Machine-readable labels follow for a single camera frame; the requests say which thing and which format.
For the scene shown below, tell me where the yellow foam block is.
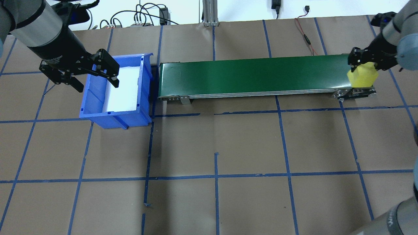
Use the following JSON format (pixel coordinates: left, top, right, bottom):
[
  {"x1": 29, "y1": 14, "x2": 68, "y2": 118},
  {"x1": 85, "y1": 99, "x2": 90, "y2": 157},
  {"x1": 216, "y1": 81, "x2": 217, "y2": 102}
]
[{"x1": 347, "y1": 62, "x2": 379, "y2": 88}]

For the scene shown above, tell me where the white foam pad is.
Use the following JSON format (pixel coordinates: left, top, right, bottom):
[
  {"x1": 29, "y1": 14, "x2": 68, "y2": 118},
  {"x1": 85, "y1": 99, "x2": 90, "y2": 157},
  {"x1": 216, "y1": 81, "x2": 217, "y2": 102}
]
[{"x1": 103, "y1": 66, "x2": 141, "y2": 112}]

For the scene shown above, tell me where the blue plastic storage bin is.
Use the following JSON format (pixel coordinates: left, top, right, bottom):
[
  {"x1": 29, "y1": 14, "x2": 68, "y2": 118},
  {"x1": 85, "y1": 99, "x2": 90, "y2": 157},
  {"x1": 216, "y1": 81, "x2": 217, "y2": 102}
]
[{"x1": 79, "y1": 53, "x2": 154, "y2": 130}]

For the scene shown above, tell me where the green conveyor belt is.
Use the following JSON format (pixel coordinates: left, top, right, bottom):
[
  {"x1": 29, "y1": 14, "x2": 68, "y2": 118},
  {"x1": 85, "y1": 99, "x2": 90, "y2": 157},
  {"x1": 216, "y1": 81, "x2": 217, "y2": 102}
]
[{"x1": 158, "y1": 54, "x2": 378, "y2": 105}]

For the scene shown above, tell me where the white desk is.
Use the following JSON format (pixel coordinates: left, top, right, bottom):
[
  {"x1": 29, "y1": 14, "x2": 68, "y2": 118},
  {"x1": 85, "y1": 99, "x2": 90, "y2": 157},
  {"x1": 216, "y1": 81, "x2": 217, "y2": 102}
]
[{"x1": 69, "y1": 0, "x2": 418, "y2": 24}]

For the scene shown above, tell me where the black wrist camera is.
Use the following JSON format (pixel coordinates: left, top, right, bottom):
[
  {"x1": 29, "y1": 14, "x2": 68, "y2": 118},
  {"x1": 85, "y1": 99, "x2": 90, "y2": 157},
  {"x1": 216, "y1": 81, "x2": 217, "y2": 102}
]
[
  {"x1": 370, "y1": 11, "x2": 397, "y2": 29},
  {"x1": 54, "y1": 0, "x2": 92, "y2": 25}
]

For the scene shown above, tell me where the red conveyor wire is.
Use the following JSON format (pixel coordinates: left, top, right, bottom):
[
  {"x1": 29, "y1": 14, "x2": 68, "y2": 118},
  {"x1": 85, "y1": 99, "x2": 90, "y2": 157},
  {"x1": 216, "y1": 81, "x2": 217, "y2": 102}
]
[{"x1": 294, "y1": 5, "x2": 319, "y2": 56}]

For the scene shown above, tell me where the aluminium extrusion post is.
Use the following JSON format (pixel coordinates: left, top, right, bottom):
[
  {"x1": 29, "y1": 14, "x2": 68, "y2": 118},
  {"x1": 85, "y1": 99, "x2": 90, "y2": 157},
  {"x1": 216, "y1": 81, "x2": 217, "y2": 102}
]
[{"x1": 202, "y1": 0, "x2": 220, "y2": 26}]

